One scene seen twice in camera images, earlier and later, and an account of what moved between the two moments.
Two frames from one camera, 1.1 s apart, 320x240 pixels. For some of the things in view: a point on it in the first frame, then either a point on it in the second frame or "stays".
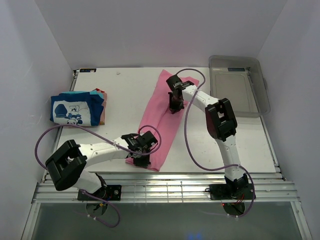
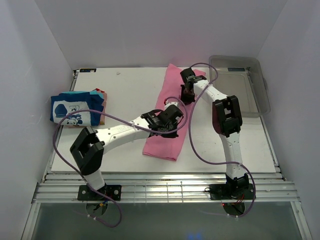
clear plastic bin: [240, 80] stays
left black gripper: [143, 163] -> [172, 135]
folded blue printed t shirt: [77, 107] stays
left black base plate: [108, 192] stays
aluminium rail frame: [174, 188] stays
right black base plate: [240, 191] stays
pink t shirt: [155, 115] -> [164, 147]
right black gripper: [174, 108] -> [185, 100]
